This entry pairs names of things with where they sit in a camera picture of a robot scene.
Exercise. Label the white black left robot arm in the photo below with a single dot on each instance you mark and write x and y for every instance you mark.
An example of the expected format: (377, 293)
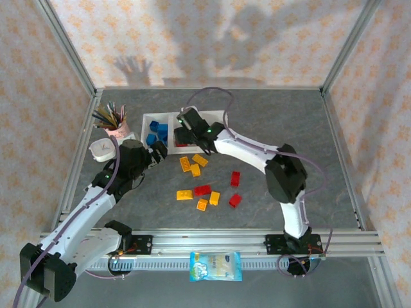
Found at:
(80, 211)

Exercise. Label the long red lego brick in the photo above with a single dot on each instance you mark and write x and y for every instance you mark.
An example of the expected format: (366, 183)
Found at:
(202, 190)

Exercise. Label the thin aluminium frame rail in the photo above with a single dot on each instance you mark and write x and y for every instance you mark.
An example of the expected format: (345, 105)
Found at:
(257, 88)

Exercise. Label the blue white snack packet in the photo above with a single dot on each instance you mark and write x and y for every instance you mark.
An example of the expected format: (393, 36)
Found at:
(215, 266)

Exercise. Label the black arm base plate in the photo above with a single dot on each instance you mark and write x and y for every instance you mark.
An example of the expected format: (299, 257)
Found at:
(274, 244)
(143, 244)

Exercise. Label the pink metal bucket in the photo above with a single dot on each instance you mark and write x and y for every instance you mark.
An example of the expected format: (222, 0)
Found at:
(119, 131)

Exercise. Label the large blue lego brick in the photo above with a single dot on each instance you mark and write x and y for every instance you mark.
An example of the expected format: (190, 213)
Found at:
(162, 129)

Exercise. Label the aluminium frame post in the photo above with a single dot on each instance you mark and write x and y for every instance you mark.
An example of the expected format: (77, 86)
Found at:
(351, 45)
(67, 48)

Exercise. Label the aluminium side rail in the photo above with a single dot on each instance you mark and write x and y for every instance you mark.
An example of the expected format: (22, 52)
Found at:
(78, 154)
(345, 160)

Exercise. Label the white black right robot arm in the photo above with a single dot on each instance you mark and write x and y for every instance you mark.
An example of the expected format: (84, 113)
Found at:
(244, 150)

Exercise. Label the small blue lego brick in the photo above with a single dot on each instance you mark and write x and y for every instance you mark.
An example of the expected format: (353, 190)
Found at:
(154, 125)

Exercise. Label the yellow lego brick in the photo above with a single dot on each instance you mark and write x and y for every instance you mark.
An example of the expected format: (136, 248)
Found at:
(195, 170)
(202, 204)
(185, 195)
(199, 160)
(214, 198)
(185, 164)

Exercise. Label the white lidded plastic container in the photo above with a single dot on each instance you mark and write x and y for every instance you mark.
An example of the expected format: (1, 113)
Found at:
(102, 150)

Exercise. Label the bunch of coloured pencils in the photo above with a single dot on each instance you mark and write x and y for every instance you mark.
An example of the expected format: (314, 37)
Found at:
(109, 115)

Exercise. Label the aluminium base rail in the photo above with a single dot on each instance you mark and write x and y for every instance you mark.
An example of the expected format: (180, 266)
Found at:
(208, 240)

